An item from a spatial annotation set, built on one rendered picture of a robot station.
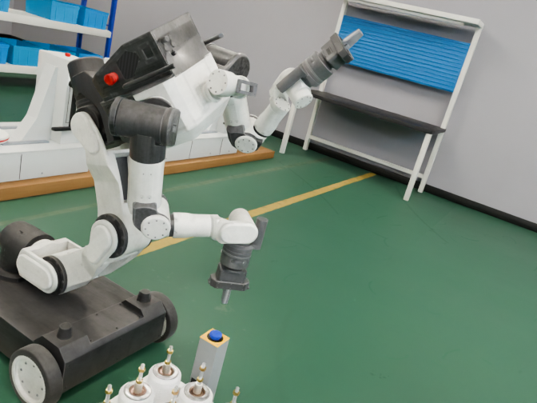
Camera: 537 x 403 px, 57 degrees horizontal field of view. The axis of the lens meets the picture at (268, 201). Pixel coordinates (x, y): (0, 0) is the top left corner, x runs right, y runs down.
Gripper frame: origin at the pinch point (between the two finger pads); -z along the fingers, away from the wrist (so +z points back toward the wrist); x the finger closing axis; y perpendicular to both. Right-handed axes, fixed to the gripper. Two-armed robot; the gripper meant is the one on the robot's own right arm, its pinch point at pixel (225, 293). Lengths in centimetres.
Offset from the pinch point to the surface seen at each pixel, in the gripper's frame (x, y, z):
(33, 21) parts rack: -149, 491, 26
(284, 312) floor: 51, 69, -47
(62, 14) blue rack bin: -125, 522, 39
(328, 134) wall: 208, 454, -22
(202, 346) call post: -3.6, -1.5, -18.8
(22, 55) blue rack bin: -156, 487, -12
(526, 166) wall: 368, 297, 15
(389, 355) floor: 96, 40, -47
